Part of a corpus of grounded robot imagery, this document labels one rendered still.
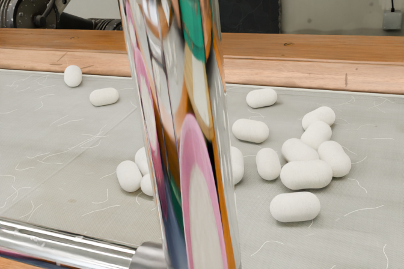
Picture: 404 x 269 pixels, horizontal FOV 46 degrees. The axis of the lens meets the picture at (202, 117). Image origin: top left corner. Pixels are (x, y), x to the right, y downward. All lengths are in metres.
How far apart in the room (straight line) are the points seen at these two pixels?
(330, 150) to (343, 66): 0.17
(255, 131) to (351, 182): 0.09
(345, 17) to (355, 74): 2.00
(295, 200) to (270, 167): 0.05
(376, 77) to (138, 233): 0.30
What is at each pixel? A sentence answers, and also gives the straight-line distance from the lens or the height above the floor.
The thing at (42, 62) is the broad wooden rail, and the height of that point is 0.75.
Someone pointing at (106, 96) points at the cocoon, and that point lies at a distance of 0.53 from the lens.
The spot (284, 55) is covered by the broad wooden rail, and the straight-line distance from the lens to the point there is 0.55.
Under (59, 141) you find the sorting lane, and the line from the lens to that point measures 0.49.
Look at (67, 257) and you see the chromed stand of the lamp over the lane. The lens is 0.18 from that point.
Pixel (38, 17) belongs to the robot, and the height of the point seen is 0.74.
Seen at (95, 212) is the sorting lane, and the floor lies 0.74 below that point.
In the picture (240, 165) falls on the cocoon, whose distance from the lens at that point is 0.37.
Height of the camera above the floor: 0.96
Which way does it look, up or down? 27 degrees down
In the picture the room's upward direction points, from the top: 7 degrees counter-clockwise
